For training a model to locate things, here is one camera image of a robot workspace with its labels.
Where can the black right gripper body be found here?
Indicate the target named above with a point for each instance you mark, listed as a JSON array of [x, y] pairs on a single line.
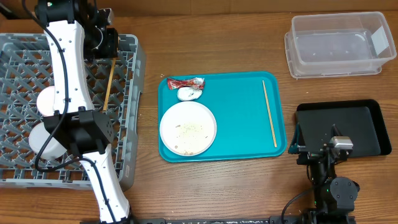
[[310, 154]]

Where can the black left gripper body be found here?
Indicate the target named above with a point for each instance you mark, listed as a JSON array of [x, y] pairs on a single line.
[[109, 51]]

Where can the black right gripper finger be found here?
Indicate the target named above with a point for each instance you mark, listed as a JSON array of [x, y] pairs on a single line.
[[294, 145], [335, 131]]

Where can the wooden chopstick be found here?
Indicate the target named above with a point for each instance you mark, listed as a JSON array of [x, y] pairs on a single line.
[[269, 113], [108, 90]]

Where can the grey small bowl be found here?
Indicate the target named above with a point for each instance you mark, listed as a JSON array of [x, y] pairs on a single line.
[[37, 138]]

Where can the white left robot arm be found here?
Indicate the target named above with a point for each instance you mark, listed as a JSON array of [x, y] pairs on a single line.
[[77, 31]]

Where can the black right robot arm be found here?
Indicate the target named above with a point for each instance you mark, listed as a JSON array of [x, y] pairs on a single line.
[[334, 196]]

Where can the grey dishwasher rack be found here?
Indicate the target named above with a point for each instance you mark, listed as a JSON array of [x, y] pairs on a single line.
[[26, 69]]

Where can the black plastic tray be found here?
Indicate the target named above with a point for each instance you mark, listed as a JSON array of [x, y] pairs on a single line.
[[360, 120]]

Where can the blue serving tray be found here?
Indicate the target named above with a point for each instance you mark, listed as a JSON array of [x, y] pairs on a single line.
[[243, 129]]

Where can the pink cup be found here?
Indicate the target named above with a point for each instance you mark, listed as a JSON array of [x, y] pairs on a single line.
[[45, 101]]

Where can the red snack wrapper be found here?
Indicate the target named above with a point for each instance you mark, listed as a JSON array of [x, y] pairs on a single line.
[[197, 83]]

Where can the clear plastic bin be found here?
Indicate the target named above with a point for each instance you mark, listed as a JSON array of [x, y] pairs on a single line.
[[372, 25]]

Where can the crumpled white tissue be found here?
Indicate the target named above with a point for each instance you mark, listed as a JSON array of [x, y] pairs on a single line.
[[188, 93]]

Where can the white dirty plate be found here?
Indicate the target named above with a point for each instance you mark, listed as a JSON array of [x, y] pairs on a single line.
[[188, 128]]

